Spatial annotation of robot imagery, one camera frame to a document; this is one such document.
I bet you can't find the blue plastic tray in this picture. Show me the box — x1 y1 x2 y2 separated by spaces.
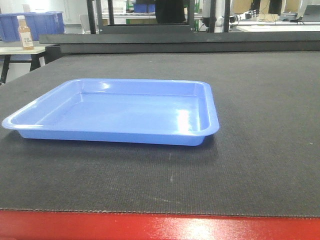
2 78 220 146

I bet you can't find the dark grey table mat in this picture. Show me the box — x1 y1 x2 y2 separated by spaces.
0 51 320 217

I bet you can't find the black metal frame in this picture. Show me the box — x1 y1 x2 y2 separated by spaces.
86 0 231 35

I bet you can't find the white side table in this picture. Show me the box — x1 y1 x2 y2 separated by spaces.
0 46 46 85

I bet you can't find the orange juice bottle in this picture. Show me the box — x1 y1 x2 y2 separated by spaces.
17 15 34 51

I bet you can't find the large blue storage crate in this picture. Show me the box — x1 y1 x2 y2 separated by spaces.
0 11 65 42

